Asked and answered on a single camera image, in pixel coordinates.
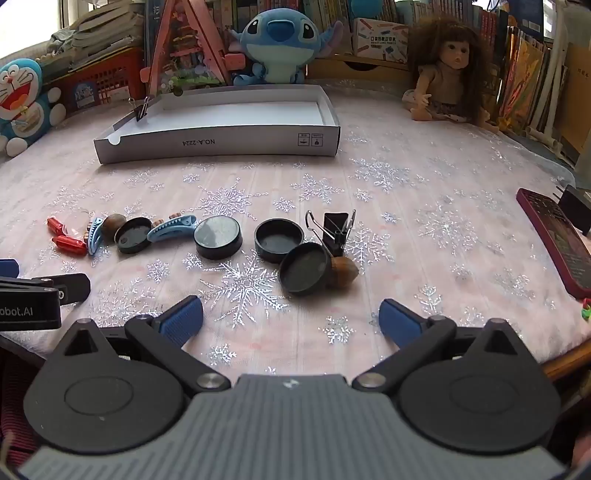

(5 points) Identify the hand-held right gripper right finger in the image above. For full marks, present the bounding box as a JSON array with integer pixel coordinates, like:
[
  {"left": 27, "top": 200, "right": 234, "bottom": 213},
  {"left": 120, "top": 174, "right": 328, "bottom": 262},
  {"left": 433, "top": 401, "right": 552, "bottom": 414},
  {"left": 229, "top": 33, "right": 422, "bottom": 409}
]
[{"left": 352, "top": 299, "right": 548, "bottom": 393}]

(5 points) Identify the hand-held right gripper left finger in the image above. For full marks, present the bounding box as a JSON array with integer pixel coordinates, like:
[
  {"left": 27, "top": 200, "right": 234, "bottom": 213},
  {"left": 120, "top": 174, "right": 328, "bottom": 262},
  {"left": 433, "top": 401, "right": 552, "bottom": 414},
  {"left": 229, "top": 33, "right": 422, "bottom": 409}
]
[{"left": 44, "top": 295, "right": 232, "bottom": 397}]

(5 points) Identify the small blue hair clip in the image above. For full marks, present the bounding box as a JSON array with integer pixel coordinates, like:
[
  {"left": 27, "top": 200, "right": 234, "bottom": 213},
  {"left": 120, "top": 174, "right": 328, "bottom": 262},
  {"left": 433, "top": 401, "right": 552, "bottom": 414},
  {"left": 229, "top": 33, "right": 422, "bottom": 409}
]
[{"left": 87, "top": 216, "right": 106, "bottom": 256}]

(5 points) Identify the clear plastic half sphere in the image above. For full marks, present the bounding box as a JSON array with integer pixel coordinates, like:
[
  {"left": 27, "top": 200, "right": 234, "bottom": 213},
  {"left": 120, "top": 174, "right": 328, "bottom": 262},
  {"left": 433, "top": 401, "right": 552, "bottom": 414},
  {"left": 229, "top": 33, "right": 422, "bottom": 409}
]
[{"left": 69, "top": 209, "right": 95, "bottom": 232}]

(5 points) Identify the black round lid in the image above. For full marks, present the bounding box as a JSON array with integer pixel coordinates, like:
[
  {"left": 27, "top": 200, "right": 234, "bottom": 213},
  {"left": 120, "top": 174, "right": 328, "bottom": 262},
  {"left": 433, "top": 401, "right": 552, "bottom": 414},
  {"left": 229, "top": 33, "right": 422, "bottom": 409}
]
[
  {"left": 278, "top": 243, "right": 334, "bottom": 296},
  {"left": 255, "top": 219, "right": 304, "bottom": 264},
  {"left": 194, "top": 217, "right": 243, "bottom": 260},
  {"left": 115, "top": 218, "right": 153, "bottom": 254}
]

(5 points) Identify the large light blue hair clip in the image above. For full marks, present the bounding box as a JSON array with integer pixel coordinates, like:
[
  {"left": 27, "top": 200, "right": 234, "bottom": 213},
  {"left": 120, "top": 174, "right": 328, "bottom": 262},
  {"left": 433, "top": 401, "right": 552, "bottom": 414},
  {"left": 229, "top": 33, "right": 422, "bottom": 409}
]
[{"left": 147, "top": 215, "right": 198, "bottom": 243}]

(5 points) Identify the large black binder clip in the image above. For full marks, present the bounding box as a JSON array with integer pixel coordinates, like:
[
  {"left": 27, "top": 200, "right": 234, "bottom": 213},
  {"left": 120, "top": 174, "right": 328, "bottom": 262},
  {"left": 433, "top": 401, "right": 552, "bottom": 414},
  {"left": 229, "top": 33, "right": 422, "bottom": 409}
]
[{"left": 305, "top": 209, "right": 357, "bottom": 257}]

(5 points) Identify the white shallow cardboard box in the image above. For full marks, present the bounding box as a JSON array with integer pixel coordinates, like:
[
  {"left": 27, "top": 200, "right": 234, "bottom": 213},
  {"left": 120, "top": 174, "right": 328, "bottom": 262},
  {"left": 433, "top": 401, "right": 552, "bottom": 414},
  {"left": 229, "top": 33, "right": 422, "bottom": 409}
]
[{"left": 93, "top": 84, "right": 341, "bottom": 164}]

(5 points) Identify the blue robot cat plush toy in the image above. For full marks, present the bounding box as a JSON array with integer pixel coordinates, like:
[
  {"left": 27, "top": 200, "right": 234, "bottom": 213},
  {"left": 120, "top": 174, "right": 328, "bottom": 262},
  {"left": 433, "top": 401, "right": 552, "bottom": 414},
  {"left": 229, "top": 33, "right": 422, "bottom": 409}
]
[{"left": 0, "top": 58, "right": 68, "bottom": 158}]

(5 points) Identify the dark red remote control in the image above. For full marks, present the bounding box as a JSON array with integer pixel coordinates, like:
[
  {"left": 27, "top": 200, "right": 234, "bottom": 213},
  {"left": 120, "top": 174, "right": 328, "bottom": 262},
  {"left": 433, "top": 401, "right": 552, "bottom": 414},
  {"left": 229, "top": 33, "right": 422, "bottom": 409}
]
[{"left": 516, "top": 187, "right": 591, "bottom": 300}]

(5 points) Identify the black power adapter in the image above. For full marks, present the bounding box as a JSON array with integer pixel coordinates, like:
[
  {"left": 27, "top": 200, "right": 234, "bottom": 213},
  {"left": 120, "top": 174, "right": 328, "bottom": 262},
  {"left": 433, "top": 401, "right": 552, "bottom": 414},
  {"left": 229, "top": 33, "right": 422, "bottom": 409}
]
[{"left": 556, "top": 185, "right": 591, "bottom": 236}]

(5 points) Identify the red plastic crate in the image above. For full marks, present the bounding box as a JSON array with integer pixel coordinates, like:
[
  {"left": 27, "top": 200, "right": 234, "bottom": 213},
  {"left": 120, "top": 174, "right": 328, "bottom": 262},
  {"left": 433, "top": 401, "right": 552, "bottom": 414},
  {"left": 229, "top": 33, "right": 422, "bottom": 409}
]
[{"left": 44, "top": 46, "right": 148, "bottom": 116}]

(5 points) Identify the pink triangular toy house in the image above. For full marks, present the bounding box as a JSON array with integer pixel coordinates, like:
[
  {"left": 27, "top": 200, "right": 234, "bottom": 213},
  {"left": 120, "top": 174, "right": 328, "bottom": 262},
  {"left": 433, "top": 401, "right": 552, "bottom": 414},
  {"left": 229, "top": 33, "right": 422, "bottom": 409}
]
[{"left": 145, "top": 0, "right": 246, "bottom": 95}]

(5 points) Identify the doll with brown curly hair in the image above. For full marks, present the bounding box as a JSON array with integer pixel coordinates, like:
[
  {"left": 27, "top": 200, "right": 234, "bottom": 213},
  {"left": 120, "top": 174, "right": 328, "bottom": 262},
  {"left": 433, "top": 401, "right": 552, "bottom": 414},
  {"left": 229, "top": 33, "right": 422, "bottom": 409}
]
[{"left": 402, "top": 16, "right": 502, "bottom": 134}]

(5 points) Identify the wooden drawer organizer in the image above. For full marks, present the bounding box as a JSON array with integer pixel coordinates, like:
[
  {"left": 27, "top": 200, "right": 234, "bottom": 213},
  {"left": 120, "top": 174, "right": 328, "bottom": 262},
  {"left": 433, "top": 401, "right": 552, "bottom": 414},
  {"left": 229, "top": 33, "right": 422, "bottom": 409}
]
[{"left": 307, "top": 53, "right": 416, "bottom": 84}]

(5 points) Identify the stack of books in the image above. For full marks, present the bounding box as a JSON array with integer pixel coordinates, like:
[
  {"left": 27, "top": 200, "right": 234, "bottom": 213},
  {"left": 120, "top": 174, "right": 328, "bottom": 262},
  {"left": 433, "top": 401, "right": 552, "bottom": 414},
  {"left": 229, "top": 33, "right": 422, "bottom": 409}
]
[{"left": 51, "top": 7, "right": 146, "bottom": 63}]

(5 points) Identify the row of thin picture books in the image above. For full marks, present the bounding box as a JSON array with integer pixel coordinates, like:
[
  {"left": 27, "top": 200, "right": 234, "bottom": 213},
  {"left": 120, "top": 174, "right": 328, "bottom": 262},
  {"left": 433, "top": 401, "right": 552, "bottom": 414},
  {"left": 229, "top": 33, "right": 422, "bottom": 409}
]
[{"left": 499, "top": 23, "right": 555, "bottom": 134}]

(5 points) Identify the white printed cardboard box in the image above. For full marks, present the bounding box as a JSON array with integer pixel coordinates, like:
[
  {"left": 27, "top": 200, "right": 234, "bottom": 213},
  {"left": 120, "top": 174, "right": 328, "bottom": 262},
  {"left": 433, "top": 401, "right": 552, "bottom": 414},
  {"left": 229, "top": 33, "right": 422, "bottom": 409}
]
[{"left": 352, "top": 17, "right": 409, "bottom": 64}]

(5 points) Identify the brown cardboard sheet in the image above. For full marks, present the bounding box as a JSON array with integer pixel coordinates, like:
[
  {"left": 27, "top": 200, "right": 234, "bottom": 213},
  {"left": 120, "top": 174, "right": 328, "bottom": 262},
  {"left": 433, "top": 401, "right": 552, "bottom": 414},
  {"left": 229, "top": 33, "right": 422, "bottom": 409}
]
[{"left": 556, "top": 41, "right": 591, "bottom": 162}]

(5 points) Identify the blue alien plush toy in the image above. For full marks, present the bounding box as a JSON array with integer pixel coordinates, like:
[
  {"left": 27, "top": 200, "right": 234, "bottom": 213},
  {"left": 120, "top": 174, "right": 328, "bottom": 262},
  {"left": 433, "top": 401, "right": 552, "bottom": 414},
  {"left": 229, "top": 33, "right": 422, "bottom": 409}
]
[{"left": 228, "top": 10, "right": 345, "bottom": 86}]

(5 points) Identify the blue round plush toy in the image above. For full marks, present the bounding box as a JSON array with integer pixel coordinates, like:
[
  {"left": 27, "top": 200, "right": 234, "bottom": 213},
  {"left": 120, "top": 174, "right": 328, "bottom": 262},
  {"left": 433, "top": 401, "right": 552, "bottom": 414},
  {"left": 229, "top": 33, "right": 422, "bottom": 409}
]
[{"left": 348, "top": 0, "right": 384, "bottom": 19}]

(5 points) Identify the row of upright books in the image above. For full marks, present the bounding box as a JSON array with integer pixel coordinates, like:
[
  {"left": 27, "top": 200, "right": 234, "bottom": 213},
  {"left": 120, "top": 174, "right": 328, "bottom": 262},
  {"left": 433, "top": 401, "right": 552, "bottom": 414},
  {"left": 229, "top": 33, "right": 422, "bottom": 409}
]
[{"left": 203, "top": 0, "right": 509, "bottom": 51}]

